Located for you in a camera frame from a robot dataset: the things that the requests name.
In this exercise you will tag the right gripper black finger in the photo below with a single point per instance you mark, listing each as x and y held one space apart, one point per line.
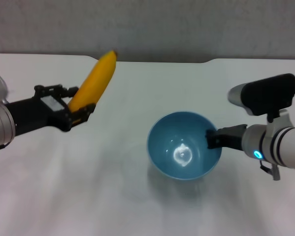
213 138

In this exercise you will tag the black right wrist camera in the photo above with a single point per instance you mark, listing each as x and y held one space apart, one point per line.
268 93

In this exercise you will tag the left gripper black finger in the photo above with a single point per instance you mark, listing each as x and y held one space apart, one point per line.
53 91
82 114

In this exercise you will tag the blue plastic bowl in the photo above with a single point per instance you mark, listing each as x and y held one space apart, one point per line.
172 147

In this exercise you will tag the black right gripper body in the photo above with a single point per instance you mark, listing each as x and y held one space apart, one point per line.
232 137

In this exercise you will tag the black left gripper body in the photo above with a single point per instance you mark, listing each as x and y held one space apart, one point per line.
39 113

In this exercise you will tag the yellow banana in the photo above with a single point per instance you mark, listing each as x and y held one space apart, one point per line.
95 81

